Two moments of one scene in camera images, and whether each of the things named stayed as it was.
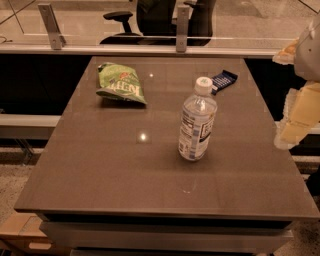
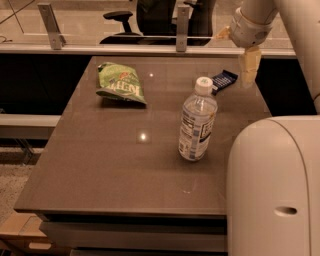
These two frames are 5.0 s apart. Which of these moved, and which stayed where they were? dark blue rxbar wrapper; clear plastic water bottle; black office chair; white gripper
Moved: white gripper
Stayed: clear plastic water bottle; dark blue rxbar wrapper; black office chair
